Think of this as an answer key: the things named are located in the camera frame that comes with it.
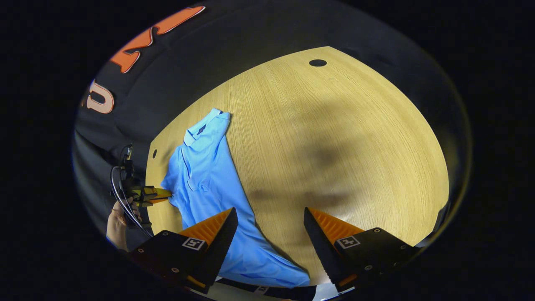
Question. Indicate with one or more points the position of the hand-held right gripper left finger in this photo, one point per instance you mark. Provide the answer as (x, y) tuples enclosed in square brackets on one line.
[(221, 246)]

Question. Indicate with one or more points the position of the light blue T-shirt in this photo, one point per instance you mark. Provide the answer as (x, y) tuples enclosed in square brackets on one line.
[(205, 167)]

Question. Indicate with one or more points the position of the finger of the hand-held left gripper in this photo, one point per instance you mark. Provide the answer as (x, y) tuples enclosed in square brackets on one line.
[(156, 193)]

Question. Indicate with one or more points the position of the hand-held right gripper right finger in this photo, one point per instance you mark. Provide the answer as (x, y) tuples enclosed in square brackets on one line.
[(322, 251)]

